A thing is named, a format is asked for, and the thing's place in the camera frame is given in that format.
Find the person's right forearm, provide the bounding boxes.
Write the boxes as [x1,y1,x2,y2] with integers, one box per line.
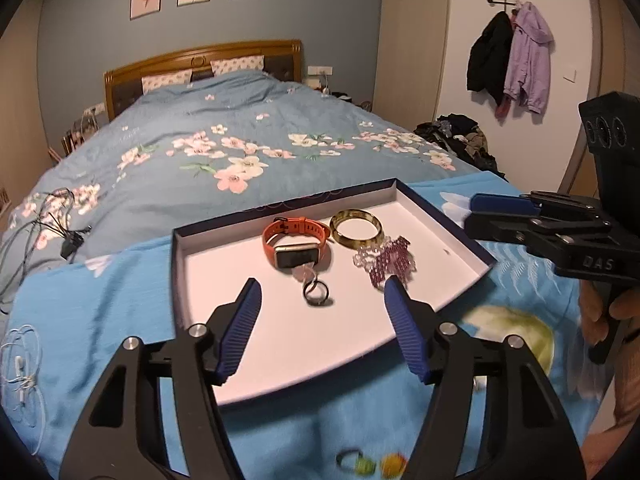
[611,340,640,428]

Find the purple bead bracelet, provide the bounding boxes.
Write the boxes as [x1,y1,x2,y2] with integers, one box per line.
[367,236,418,291]

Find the black ring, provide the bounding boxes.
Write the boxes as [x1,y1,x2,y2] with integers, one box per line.
[303,281,335,307]

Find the wooden bed headboard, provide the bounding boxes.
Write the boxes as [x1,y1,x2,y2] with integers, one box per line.
[103,39,305,123]

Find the hair tie with green charm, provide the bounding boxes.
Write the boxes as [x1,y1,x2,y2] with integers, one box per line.
[336,447,376,476]

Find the navy box lid white inside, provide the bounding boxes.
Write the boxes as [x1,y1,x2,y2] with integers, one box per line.
[171,177,498,407]

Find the black jacket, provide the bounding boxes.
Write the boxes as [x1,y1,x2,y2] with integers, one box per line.
[466,10,514,106]

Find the beige wardrobe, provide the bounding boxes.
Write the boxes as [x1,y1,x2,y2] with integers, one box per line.
[0,0,56,196]
[367,0,451,121]

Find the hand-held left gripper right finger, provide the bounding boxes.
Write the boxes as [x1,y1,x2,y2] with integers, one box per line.
[382,276,587,480]

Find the black cable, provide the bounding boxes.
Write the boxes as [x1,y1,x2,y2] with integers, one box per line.
[0,187,93,311]

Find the white earphones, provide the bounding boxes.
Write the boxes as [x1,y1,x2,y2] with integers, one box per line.
[0,324,48,428]

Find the person's right hand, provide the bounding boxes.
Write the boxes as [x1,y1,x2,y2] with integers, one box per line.
[577,280,640,348]

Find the floral grey-blue duvet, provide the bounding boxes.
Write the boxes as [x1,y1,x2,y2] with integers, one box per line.
[0,71,493,281]

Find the blue printed cloth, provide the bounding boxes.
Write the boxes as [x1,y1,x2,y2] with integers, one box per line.
[7,170,616,480]

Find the orange smartwatch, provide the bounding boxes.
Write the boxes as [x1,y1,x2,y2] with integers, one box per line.
[262,216,333,271]

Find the patterned pillow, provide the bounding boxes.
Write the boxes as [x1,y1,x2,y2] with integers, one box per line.
[141,70,193,94]
[210,55,265,77]

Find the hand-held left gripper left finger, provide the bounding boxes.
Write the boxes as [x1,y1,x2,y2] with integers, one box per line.
[59,277,263,480]

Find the cluttered nightstand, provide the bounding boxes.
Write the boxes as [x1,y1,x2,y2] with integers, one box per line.
[305,75,373,111]

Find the pile of dark clothes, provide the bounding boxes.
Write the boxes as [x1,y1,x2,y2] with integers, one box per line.
[413,114,507,181]

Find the yellow-green bangle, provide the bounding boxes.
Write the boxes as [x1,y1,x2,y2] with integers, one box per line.
[330,210,385,250]

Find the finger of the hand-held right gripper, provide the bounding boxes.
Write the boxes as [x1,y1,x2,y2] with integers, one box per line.
[462,211,553,251]
[469,190,608,222]

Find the bedside cosmetics clutter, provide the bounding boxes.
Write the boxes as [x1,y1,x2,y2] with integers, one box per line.
[47,102,108,161]

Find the purple jacket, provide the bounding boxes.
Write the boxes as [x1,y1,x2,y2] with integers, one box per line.
[502,1,555,115]

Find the grey door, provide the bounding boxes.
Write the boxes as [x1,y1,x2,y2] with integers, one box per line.
[557,0,640,196]

